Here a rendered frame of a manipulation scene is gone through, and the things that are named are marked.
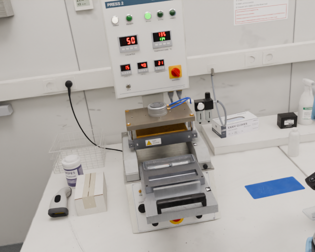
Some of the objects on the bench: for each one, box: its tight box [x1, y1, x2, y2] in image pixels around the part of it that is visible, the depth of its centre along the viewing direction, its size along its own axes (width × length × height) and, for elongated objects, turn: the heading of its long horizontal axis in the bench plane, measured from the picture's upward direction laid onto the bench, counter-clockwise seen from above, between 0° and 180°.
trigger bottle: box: [297, 79, 315, 125], centre depth 173 cm, size 9×8×25 cm
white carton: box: [212, 111, 259, 139], centre depth 178 cm, size 12×23×7 cm, turn 120°
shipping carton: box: [75, 171, 107, 217], centre depth 139 cm, size 19×13×9 cm
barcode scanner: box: [48, 187, 72, 218], centre depth 138 cm, size 20×8×8 cm, turn 19°
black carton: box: [277, 112, 298, 129], centre depth 176 cm, size 6×9×7 cm
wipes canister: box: [62, 155, 84, 189], centre depth 152 cm, size 9×9×15 cm
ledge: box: [202, 112, 315, 155], centre depth 180 cm, size 30×84×4 cm, turn 109°
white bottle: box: [288, 128, 300, 157], centre depth 155 cm, size 5×5×14 cm
